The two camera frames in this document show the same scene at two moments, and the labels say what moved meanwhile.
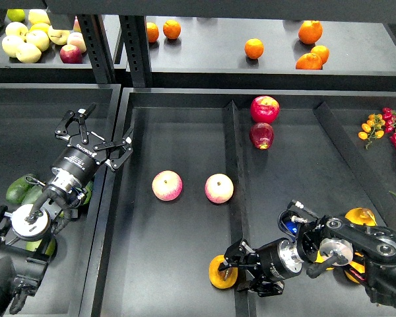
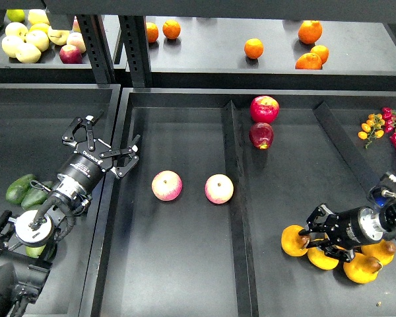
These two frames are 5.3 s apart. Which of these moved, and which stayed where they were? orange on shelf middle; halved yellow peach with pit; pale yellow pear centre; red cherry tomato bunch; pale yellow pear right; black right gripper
Moved: halved yellow peach with pit; black right gripper
Stayed: red cherry tomato bunch; orange on shelf middle; pale yellow pear centre; pale yellow pear right
